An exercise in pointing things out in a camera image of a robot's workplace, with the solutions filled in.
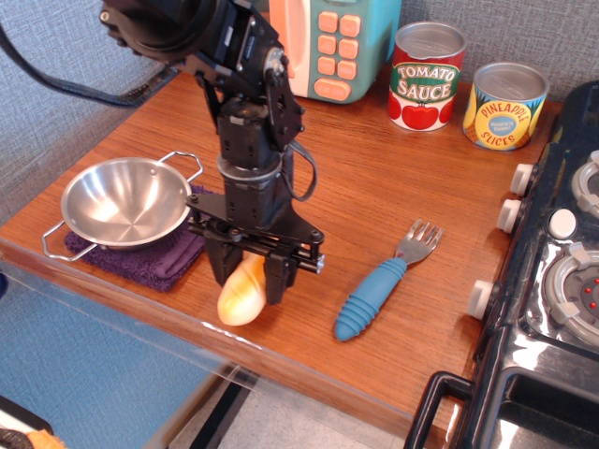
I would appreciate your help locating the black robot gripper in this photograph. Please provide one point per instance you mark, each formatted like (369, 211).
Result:
(255, 214)

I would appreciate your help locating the toy bread loaf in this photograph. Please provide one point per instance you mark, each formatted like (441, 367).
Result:
(243, 296)

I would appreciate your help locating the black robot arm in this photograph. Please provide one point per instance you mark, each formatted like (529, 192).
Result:
(237, 59)

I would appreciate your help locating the silver metal pot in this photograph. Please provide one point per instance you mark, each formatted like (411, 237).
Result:
(127, 203)

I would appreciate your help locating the purple folded cloth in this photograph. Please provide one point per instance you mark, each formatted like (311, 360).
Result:
(159, 265)

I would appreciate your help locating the toy microwave teal and pink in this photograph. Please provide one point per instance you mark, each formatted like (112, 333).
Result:
(336, 49)

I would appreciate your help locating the tomato sauce can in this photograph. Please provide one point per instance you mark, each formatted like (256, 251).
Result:
(425, 74)

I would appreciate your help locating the pineapple slices can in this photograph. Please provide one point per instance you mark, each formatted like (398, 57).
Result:
(504, 105)

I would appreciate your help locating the black toy stove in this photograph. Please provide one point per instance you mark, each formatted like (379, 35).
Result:
(536, 360)

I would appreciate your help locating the blue handled fork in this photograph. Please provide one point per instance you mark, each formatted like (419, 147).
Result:
(368, 298)

